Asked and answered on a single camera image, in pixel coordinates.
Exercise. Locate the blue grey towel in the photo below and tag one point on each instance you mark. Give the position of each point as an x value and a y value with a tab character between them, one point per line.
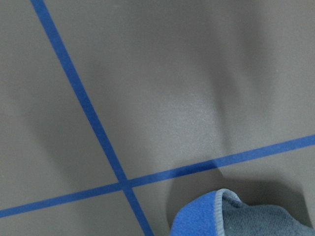
222	213

